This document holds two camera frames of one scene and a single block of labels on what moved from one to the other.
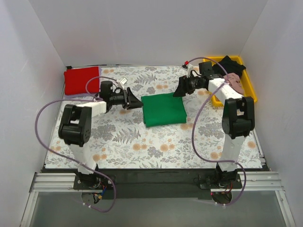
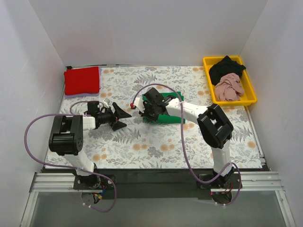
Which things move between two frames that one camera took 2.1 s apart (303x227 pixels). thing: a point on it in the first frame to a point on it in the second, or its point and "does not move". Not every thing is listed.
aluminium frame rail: (261, 181) does not move
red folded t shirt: (85, 80) does not move
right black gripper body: (186, 84) to (147, 109)
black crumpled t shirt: (227, 65) does not move
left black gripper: (128, 98) to (113, 117)
